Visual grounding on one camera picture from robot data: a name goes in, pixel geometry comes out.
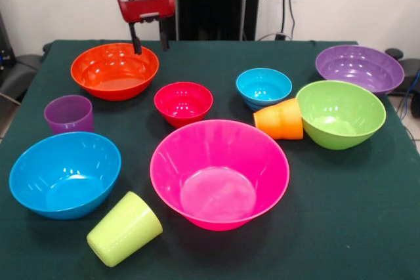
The purple cup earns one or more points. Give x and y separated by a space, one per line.
69 116

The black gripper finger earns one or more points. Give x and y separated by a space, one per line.
164 37
136 40

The large purple bowl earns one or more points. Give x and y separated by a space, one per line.
359 67

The large pink bowl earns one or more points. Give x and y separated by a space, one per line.
220 175

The small red-pink bowl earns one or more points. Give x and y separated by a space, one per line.
183 104

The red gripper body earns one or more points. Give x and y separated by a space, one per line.
147 6

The large orange-red bowl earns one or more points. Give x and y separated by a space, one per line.
111 71

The large green bowl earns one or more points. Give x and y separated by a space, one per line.
341 116

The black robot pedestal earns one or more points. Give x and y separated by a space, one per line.
213 4

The dark green tablecloth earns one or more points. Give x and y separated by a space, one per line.
328 194

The green cup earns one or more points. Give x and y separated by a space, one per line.
123 231

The small blue bowl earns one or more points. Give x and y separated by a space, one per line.
264 88

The orange cup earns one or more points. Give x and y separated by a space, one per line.
279 121

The large blue bowl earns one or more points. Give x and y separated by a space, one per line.
65 175

